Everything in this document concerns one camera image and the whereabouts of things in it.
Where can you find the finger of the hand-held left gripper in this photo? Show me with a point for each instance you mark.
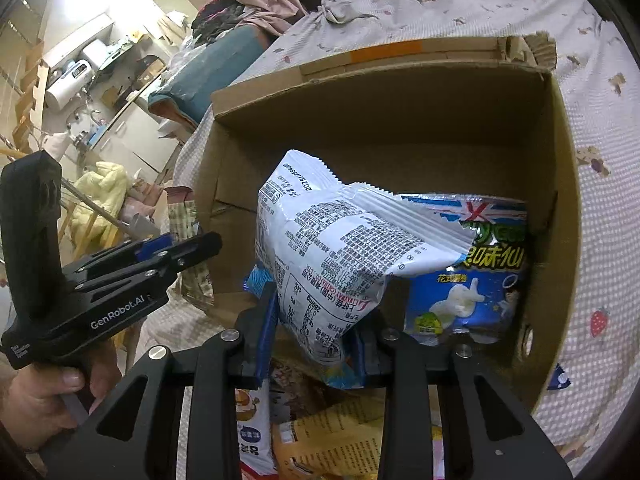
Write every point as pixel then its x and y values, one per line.
pixel 150 249
pixel 195 252

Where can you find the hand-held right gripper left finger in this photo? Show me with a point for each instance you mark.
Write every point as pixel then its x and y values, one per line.
pixel 265 340

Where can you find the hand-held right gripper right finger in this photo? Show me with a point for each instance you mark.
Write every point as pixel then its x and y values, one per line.
pixel 360 360

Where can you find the large yellow snack bag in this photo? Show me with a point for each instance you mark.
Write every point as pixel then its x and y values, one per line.
pixel 335 435

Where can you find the blue white snack bag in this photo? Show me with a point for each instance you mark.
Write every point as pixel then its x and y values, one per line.
pixel 325 260
pixel 470 290

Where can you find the brown cardboard box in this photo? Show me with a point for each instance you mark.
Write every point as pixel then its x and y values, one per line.
pixel 400 135

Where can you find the person's left hand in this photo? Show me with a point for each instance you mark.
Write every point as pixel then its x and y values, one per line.
pixel 40 400

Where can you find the printed brown bag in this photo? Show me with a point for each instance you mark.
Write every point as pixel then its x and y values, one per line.
pixel 187 220

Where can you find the yellow cloth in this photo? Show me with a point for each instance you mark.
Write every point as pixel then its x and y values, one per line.
pixel 100 195

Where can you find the red white snack packet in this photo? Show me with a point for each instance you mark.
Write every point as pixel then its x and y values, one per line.
pixel 250 425

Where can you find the white cabinet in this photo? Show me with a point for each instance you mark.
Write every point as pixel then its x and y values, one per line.
pixel 135 135

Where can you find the wooden shelf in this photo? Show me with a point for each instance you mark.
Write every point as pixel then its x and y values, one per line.
pixel 27 105

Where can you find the white water heater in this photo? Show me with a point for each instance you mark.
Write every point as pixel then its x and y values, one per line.
pixel 67 85

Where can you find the teal cushion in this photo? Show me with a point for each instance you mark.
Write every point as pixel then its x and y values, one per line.
pixel 210 70

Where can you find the dark clothes pile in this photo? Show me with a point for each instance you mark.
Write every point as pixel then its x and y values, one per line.
pixel 215 17

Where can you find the printed white bedsheet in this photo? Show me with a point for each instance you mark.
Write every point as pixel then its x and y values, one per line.
pixel 595 260

